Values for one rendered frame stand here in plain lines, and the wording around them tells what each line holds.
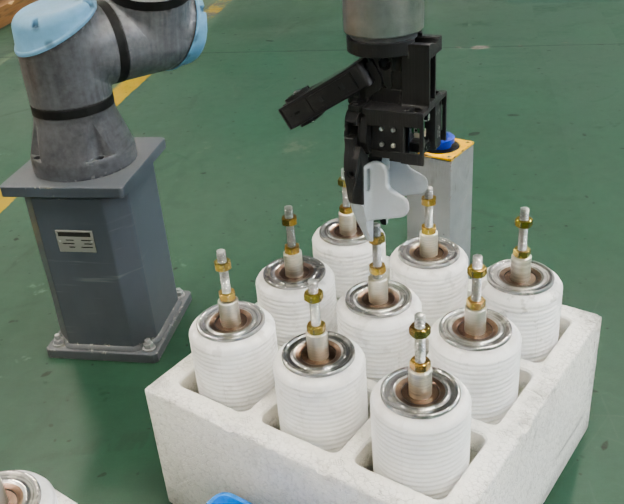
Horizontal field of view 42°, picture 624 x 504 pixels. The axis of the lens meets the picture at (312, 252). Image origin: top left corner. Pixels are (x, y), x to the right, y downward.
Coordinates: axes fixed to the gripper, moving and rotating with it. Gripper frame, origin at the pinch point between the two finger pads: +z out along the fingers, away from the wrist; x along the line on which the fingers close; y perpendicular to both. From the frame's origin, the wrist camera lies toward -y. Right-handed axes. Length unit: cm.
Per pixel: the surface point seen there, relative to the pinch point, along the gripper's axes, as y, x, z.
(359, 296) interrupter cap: -1.5, -0.5, 9.7
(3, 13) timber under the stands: -236, 174, 30
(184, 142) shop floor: -88, 86, 35
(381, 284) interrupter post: 1.4, -0.9, 7.3
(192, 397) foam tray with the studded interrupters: -15.5, -15.5, 17.1
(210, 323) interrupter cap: -14.7, -11.1, 9.8
